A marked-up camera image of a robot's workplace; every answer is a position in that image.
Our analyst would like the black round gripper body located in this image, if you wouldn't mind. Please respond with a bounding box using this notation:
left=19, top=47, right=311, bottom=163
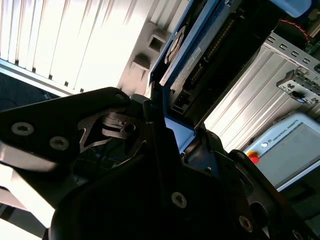
left=47, top=154, right=241, bottom=240

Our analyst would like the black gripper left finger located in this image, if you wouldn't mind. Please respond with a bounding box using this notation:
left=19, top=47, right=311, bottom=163
left=0, top=86, right=185, bottom=212

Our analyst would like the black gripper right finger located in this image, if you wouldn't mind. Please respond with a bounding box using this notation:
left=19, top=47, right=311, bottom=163
left=186, top=129, right=320, bottom=240

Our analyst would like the hard disk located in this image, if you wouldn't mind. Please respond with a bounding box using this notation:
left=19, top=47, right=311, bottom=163
left=148, top=0, right=320, bottom=155

